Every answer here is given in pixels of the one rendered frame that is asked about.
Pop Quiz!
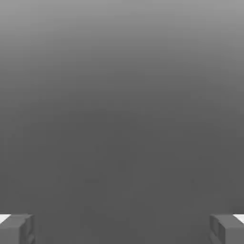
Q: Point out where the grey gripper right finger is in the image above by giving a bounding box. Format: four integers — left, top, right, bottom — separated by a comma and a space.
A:
209, 213, 244, 244

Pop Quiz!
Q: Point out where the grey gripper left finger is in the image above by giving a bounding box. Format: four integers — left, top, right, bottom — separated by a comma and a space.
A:
0, 213, 36, 244

